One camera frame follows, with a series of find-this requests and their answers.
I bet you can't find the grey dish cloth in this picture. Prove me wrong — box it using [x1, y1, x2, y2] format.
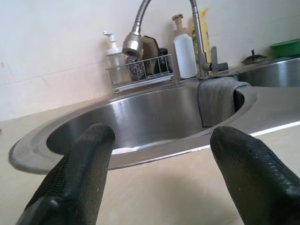
[197, 76, 250, 128]

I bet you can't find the black sink strainer plug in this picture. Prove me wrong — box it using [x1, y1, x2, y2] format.
[241, 49, 268, 66]

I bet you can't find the steel wire sink rack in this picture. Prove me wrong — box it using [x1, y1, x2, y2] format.
[105, 53, 177, 94]

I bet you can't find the yellow bottle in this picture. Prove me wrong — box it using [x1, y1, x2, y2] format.
[190, 7, 212, 64]

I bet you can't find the green plastic bowl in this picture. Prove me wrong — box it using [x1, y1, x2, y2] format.
[269, 39, 300, 58]

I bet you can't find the steel wool scrubber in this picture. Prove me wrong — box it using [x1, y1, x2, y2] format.
[126, 55, 146, 80]

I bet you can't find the black dish brush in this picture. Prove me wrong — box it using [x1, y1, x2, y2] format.
[157, 47, 173, 74]

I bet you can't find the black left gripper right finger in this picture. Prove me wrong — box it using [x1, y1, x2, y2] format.
[210, 126, 300, 225]

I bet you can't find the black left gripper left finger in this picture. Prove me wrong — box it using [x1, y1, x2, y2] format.
[14, 123, 116, 225]

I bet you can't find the clear pump soap bottle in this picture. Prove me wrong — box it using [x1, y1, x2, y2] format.
[102, 30, 125, 87]

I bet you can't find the stainless steel double sink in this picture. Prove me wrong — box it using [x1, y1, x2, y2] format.
[8, 56, 300, 176]

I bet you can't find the brown scouring sponge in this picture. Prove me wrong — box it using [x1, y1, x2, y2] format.
[141, 35, 160, 75]

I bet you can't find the steel faucet with flexible hose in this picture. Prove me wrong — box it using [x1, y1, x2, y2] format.
[122, 0, 229, 78]

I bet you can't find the white pump bottle beige top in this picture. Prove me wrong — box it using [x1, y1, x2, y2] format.
[171, 14, 198, 79]

